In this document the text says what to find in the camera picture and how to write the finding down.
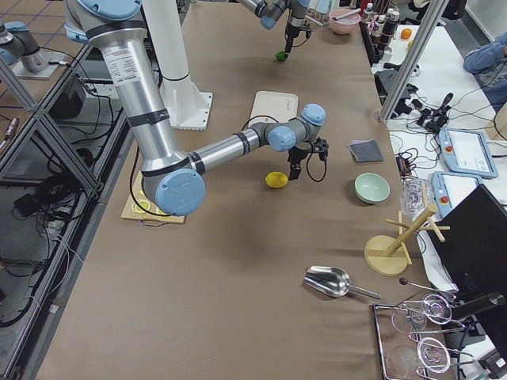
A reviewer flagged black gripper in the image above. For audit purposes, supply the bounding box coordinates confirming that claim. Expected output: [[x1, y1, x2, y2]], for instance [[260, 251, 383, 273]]
[[284, 15, 306, 54], [288, 145, 313, 181]]

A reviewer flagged green lime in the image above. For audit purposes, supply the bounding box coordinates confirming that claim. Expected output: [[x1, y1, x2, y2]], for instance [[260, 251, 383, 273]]
[[276, 51, 288, 62]]

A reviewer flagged yellow lemon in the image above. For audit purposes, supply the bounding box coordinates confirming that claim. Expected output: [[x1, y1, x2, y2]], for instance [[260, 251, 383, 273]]
[[265, 171, 288, 189]]

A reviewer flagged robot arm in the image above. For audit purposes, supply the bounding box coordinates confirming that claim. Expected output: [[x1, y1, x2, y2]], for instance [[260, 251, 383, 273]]
[[66, 1, 326, 216], [238, 0, 312, 61]]

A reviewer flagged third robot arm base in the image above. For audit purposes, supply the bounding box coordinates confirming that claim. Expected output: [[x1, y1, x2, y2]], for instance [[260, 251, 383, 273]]
[[1, 21, 56, 80]]

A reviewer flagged cream rabbit tray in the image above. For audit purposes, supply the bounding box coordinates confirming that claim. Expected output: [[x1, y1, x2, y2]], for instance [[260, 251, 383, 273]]
[[249, 91, 299, 125]]

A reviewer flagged pink bowl with ice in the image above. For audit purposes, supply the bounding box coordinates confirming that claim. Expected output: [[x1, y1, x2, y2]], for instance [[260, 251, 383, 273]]
[[329, 8, 361, 35]]

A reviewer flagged grey folded cloth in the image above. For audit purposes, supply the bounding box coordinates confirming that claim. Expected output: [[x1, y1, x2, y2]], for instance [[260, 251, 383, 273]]
[[348, 139, 383, 163]]

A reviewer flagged mint green bowl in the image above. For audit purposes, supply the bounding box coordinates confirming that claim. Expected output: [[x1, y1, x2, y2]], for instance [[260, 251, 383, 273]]
[[354, 173, 391, 204]]

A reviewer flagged metal scoop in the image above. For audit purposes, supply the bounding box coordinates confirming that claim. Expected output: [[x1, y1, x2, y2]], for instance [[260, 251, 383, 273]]
[[304, 265, 381, 300]]

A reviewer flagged wooden mug tree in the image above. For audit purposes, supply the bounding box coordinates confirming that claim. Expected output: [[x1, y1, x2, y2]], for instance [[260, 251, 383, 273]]
[[364, 204, 451, 276]]

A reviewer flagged blue teach pendant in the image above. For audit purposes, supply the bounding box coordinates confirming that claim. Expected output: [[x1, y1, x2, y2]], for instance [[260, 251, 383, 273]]
[[431, 171, 482, 218], [438, 127, 498, 179]]

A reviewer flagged lemon slice on board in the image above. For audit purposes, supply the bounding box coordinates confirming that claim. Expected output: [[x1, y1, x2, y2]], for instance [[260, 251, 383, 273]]
[[132, 199, 151, 214]]

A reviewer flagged wooden cutting board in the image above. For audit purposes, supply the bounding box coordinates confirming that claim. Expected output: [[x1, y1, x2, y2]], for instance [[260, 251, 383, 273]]
[[121, 172, 185, 224]]

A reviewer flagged black monitor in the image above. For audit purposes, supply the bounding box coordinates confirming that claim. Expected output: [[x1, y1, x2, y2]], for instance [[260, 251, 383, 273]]
[[429, 184, 506, 357]]

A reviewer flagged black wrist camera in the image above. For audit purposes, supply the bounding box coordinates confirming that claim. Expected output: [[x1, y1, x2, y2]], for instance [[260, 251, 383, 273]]
[[313, 137, 329, 163]]

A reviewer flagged aluminium frame post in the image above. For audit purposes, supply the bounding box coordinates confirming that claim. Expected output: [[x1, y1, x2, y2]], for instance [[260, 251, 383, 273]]
[[378, 0, 448, 124]]

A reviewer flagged wire glass drying rack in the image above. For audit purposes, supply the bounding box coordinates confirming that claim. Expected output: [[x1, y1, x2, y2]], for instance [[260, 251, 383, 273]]
[[372, 293, 475, 379]]

